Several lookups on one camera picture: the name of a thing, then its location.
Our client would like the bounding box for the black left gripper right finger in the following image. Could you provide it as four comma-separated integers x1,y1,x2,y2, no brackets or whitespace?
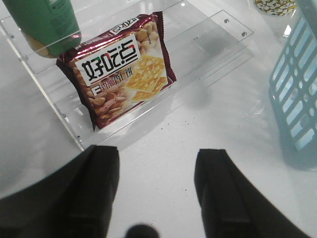
194,149,308,238

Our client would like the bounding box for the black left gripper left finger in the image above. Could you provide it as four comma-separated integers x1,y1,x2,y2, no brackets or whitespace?
0,145,119,238

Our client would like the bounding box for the light blue plastic basket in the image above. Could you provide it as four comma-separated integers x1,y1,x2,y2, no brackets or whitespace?
269,0,317,170

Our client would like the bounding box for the maroon almond cracker packet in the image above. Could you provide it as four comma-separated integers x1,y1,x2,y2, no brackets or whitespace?
56,11,176,129

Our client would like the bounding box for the clear acrylic left display shelf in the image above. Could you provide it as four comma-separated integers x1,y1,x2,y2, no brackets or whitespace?
0,1,253,148

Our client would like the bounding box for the green snack bag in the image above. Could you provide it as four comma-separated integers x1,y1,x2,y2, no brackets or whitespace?
3,0,81,58

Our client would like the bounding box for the yellow patterned paper cup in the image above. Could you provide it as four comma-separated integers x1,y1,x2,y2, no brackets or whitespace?
253,0,297,16

